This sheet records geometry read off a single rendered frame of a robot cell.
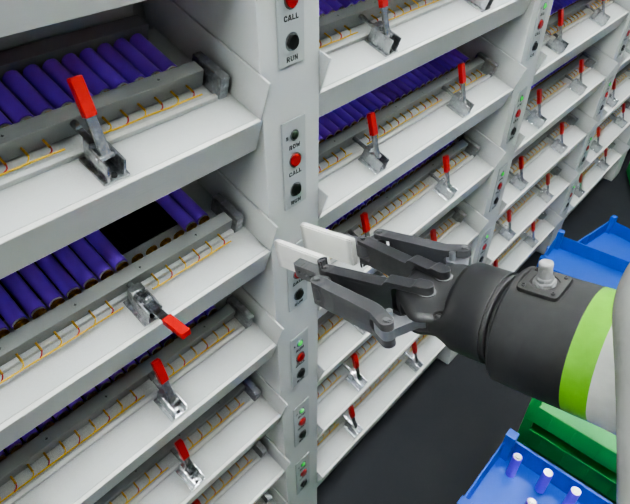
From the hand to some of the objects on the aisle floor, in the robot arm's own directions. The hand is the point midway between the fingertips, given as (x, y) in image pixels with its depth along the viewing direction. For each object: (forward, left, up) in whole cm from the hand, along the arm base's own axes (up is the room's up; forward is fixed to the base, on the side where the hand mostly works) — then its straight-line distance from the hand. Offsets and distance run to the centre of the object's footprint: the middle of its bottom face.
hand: (314, 252), depth 55 cm
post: (+32, -9, -98) cm, 103 cm away
